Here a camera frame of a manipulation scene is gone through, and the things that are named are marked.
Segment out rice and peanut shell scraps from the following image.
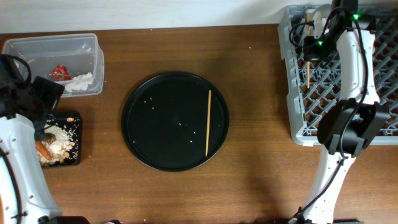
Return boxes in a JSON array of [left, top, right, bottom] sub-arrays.
[[37, 117, 80, 167]]

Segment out black rectangular waste tray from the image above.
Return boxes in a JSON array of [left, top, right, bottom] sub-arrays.
[[37, 110, 83, 168]]

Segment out white tissue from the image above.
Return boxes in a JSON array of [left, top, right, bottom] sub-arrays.
[[65, 72, 93, 92]]

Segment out grey round plate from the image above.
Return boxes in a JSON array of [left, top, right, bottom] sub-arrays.
[[313, 4, 331, 38]]

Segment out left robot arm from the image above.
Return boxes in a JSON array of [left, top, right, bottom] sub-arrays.
[[1, 54, 88, 223]]

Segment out red snack wrapper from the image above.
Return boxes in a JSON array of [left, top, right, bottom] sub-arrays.
[[50, 65, 72, 82]]

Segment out brown walnut shell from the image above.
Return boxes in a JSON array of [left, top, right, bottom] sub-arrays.
[[43, 133, 57, 145]]

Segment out clear plastic bin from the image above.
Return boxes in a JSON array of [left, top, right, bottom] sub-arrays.
[[1, 34, 104, 98]]

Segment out grey dishwasher rack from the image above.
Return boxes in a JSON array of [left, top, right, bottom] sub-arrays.
[[278, 5, 397, 146]]

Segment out orange carrot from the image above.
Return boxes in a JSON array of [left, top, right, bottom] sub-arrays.
[[35, 141, 52, 160]]

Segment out round black serving tray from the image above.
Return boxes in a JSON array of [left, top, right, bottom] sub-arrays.
[[121, 71, 229, 172]]

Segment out wooden chopstick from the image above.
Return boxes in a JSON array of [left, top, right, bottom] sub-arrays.
[[205, 90, 212, 157], [307, 14, 311, 90]]

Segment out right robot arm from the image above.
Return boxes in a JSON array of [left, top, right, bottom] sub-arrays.
[[289, 1, 389, 223]]

